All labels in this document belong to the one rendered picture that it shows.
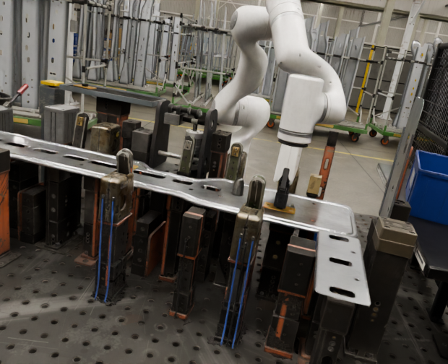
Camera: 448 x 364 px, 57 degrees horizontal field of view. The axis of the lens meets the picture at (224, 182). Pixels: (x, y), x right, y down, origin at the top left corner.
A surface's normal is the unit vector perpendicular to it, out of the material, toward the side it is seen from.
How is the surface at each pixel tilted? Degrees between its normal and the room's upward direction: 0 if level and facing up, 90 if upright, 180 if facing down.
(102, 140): 90
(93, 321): 0
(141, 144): 90
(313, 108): 89
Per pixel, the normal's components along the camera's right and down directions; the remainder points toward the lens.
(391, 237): -0.23, 0.26
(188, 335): 0.15, -0.94
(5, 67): 0.04, 0.26
